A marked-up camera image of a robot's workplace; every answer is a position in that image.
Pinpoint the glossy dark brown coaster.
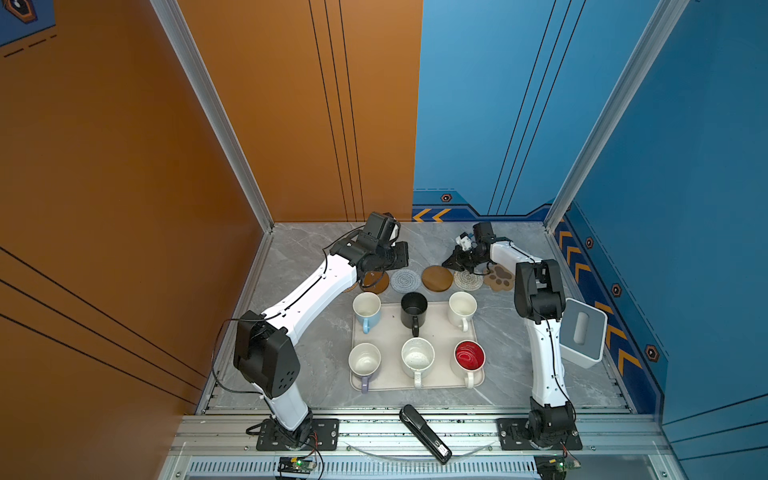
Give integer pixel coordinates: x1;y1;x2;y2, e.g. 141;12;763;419
359;271;390;294

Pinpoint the white multicolour woven coaster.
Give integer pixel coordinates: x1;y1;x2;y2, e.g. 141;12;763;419
454;271;484;292

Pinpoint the cork paw print coaster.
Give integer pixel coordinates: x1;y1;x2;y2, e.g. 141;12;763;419
483;264;515;292

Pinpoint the blue grey woven coaster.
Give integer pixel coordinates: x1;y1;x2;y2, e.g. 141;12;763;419
390;268;421;294

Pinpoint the round wooden coaster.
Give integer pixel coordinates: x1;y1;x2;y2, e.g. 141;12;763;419
421;265;454;293

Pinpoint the light blue mug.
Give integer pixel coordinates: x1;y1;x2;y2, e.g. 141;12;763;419
352;292;382;334

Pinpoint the black mug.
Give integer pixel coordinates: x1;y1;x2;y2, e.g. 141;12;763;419
400;292;428;337

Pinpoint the red inside white mug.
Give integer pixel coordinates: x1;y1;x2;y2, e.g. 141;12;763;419
451;340;486;389

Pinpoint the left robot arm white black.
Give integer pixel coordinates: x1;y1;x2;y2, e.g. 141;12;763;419
233;212;409;448

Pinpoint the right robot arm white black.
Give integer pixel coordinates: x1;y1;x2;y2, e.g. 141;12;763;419
442;222;582;449

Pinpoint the beige serving tray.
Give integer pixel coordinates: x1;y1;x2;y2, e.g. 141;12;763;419
350;301;487;393

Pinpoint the white tissue box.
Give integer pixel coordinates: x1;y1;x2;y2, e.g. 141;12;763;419
560;298;608;369

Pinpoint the black stapler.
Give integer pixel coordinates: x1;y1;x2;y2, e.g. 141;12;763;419
399;404;453;465

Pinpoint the left green circuit board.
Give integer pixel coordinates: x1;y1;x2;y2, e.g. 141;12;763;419
276;456;320;479

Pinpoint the right circuit board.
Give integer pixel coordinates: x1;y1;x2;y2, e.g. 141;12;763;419
534;456;568;480

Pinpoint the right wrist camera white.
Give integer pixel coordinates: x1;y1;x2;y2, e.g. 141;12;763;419
455;232;473;251

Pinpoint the white mug purple handle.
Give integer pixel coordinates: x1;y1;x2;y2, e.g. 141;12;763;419
348;343;382;394

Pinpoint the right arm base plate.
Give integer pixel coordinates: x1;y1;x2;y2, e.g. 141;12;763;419
496;417;583;451

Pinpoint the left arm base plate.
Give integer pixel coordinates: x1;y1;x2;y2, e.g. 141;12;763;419
256;418;339;452

